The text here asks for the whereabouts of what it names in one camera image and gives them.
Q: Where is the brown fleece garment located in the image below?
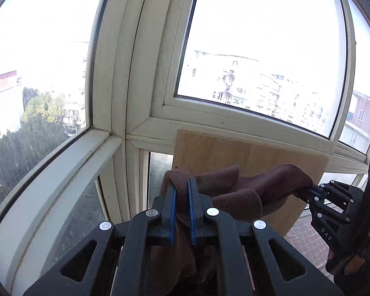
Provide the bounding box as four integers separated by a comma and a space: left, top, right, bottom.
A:
147, 164, 314, 295

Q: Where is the light wooden board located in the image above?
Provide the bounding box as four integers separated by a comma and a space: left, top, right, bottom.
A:
172, 130, 328, 236

